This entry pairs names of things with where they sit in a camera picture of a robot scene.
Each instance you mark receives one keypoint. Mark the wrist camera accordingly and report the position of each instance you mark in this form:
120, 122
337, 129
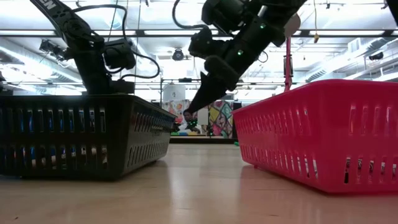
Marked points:
119, 54
224, 14

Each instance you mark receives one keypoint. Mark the white box on stand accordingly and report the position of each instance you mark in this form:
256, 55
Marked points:
174, 92

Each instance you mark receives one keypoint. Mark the person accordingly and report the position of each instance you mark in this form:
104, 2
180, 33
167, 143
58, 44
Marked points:
188, 117

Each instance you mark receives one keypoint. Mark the black plastic basket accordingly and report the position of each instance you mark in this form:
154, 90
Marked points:
62, 138

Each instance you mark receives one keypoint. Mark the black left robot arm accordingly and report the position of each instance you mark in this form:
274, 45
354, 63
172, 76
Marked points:
63, 18

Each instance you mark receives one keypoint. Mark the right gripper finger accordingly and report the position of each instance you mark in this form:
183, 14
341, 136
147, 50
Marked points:
205, 93

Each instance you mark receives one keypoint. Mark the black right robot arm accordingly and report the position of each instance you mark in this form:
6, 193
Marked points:
273, 9

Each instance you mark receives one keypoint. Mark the colourful patterned panel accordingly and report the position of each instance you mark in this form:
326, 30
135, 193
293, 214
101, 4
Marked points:
220, 115

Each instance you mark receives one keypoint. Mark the black ceiling spotlight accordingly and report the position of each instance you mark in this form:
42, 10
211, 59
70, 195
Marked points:
178, 54

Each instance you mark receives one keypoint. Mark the black stand frame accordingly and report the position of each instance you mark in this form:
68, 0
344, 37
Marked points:
185, 80

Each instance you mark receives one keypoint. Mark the black metal table frame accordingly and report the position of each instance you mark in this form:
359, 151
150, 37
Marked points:
202, 140

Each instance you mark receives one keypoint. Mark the black ceiling speaker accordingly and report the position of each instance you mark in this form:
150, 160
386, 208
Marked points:
376, 56

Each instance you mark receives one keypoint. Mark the white ceiling vent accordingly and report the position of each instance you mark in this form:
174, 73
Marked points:
354, 45

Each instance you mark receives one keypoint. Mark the green capsule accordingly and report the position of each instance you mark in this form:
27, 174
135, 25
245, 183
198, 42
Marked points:
237, 143

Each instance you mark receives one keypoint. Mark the white sign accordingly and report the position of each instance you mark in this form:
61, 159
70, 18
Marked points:
203, 116

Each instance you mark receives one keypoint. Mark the red desk lamp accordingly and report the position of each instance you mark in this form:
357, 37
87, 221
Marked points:
288, 62

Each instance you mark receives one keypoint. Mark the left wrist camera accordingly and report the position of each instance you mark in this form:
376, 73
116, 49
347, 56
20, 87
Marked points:
119, 54

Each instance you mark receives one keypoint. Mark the black ceiling device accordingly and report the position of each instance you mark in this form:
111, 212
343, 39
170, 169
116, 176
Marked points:
54, 49

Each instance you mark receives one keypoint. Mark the red plastic basket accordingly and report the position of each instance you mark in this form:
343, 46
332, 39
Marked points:
311, 90

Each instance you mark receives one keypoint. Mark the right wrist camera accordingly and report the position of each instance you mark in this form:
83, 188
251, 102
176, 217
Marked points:
224, 14

